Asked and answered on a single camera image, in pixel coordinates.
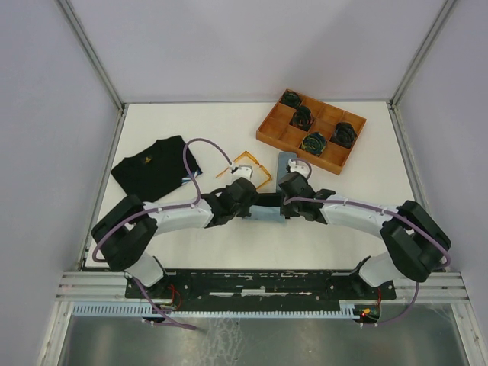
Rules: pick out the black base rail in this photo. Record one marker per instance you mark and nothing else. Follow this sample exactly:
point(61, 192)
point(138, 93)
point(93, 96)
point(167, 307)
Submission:
point(265, 290)

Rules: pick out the light blue cloth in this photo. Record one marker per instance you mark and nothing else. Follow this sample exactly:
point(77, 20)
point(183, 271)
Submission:
point(265, 213)

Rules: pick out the rolled dark tie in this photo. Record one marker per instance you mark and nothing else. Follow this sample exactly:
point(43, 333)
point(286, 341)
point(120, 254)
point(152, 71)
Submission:
point(344, 135)
point(302, 118)
point(291, 99)

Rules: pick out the orange sunglasses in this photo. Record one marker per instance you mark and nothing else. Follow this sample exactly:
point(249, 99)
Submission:
point(261, 177)

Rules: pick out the left aluminium frame post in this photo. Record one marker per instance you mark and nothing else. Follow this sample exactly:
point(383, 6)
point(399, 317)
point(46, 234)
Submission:
point(74, 22)

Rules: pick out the aluminium frame post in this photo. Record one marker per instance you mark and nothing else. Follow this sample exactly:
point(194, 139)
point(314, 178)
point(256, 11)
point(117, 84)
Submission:
point(74, 22)
point(441, 19)

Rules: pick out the black folded t-shirt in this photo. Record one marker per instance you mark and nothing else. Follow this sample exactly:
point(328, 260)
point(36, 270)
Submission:
point(156, 171)

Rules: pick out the rolled dark tie top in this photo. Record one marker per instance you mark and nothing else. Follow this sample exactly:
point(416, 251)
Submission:
point(291, 99)

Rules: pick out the orange wooden divider tray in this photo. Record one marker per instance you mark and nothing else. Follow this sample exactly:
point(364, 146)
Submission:
point(276, 131)

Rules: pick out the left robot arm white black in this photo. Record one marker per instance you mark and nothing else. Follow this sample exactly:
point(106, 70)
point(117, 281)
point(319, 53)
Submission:
point(123, 235)

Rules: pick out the black glasses case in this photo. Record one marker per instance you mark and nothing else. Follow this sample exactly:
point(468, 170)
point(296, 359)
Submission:
point(269, 200)

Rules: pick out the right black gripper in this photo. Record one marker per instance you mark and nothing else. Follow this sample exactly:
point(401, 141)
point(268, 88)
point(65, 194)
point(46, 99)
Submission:
point(286, 211)

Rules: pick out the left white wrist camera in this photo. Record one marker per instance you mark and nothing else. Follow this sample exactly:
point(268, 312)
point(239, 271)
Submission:
point(242, 171)

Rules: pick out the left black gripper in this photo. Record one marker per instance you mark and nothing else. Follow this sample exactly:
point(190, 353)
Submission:
point(245, 211)

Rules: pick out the rolled dark tie right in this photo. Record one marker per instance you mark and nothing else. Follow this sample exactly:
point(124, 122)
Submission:
point(344, 135)

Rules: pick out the grey-blue glasses case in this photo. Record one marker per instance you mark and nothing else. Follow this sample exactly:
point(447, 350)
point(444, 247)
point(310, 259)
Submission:
point(282, 166)

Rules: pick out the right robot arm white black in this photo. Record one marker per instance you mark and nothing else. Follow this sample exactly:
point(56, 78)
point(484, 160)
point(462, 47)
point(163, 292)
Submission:
point(415, 244)

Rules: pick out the right aluminium frame post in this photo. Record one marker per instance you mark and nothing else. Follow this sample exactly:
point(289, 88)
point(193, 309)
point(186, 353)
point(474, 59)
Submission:
point(441, 19)

